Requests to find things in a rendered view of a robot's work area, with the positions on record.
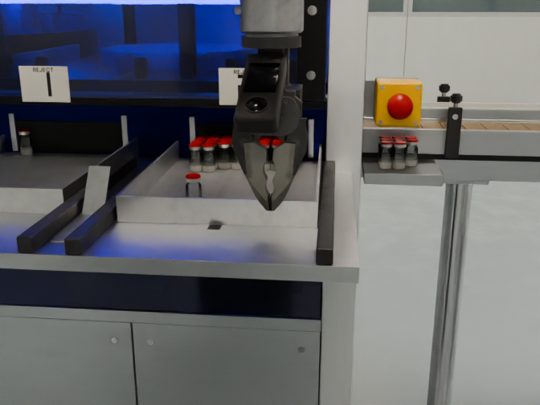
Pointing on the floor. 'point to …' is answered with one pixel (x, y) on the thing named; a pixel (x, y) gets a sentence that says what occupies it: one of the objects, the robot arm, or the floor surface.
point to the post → (332, 368)
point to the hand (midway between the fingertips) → (270, 202)
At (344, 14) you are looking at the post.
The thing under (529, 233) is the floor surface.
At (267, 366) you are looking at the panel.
